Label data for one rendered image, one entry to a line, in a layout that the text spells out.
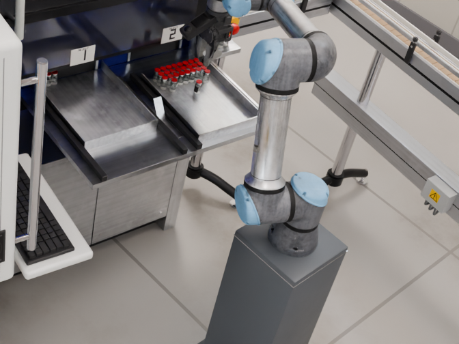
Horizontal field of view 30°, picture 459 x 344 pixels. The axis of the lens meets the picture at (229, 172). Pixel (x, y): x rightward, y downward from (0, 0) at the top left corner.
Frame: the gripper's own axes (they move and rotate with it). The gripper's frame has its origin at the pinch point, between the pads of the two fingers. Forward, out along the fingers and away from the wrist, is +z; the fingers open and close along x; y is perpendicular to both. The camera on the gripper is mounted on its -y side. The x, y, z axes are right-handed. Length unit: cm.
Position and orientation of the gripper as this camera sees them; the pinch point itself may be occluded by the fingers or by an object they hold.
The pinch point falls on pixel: (201, 61)
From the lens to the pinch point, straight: 280.8
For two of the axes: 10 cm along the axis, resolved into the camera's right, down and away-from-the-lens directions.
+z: -1.9, 7.3, 6.6
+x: -5.8, -6.2, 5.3
